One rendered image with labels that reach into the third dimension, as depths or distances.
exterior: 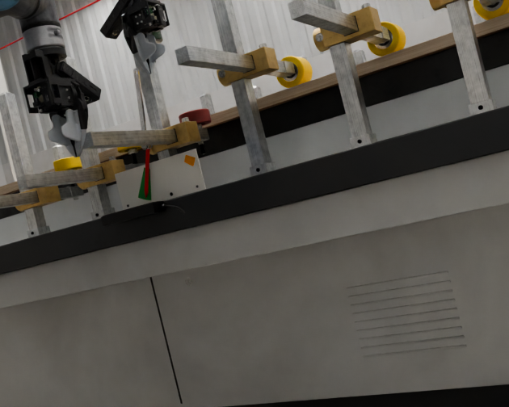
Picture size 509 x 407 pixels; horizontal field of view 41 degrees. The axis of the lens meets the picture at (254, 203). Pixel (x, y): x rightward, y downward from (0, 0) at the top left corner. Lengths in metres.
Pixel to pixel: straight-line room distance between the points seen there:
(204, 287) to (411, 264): 0.61
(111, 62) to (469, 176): 9.66
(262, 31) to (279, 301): 7.91
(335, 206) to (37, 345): 1.29
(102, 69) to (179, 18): 1.57
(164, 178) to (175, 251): 0.19
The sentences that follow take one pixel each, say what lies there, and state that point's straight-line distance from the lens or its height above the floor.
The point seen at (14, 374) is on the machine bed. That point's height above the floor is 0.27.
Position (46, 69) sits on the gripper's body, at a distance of 1.38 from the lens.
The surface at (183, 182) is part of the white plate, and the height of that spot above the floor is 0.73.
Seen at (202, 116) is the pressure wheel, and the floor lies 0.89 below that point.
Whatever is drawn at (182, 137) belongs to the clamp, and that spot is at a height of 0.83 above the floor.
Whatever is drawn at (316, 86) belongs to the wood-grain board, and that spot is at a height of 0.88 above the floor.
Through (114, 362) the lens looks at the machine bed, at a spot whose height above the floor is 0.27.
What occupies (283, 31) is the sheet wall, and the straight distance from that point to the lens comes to 9.44.
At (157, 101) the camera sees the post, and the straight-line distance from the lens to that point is 1.69.
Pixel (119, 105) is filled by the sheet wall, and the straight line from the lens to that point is 10.72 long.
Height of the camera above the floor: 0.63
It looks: level
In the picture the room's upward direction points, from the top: 14 degrees counter-clockwise
